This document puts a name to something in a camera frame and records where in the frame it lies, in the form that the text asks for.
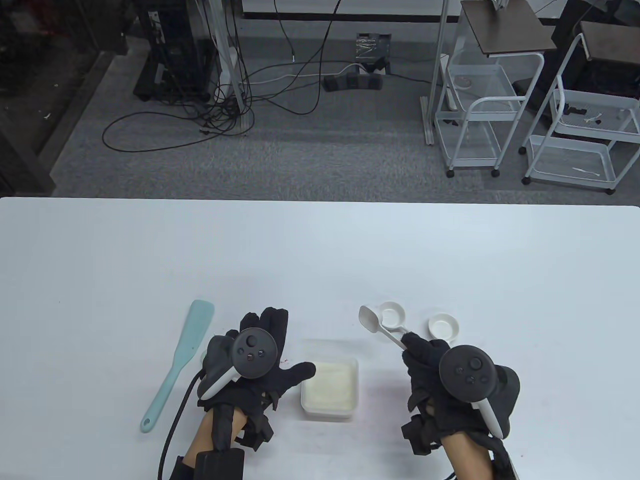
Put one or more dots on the silver aluminium frame post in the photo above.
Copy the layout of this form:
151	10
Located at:
247	122
429	125

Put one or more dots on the white cart with brown top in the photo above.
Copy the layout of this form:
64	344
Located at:
515	30
612	42

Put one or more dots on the small black gadget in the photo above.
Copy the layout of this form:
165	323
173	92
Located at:
575	110

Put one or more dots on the person's left hand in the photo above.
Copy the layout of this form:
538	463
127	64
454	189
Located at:
275	325

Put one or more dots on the thin white stick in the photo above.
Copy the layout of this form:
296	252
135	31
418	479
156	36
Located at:
585	171

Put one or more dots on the person's left forearm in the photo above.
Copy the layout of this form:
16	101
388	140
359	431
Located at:
205	435

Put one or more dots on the white coffee spoon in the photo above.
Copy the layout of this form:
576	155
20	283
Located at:
369	317

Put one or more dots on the grey white VR controller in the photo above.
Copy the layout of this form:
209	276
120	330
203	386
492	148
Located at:
254	352
467	372

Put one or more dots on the black glove sensor box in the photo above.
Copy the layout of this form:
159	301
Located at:
420	437
257	432

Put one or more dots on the mint green dessert spatula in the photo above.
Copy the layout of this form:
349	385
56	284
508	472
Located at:
197	325

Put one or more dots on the person's right hand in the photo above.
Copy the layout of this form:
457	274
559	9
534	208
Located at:
425	370

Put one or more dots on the person's right forearm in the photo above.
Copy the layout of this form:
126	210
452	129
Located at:
467	460

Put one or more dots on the black equipment rack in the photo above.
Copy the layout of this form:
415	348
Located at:
175	60

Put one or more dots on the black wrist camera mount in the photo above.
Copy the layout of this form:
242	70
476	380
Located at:
220	465
505	467

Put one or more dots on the clear container lid green rim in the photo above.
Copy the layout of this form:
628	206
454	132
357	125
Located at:
204	357

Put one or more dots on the white sugar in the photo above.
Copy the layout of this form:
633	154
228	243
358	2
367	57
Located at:
330	385

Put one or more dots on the small white clip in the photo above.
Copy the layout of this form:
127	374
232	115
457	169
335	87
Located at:
594	119

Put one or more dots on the clear plastic sugar container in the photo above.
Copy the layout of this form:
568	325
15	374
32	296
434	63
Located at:
330	414

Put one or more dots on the black foot pedal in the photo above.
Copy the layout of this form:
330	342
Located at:
350	82

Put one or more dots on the white round measuring scoop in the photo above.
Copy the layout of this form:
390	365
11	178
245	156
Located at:
444	325
392	315

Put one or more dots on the black floor outlet box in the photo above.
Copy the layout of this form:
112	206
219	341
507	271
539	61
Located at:
372	50

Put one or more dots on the white desk with black edge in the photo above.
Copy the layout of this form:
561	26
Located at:
380	7

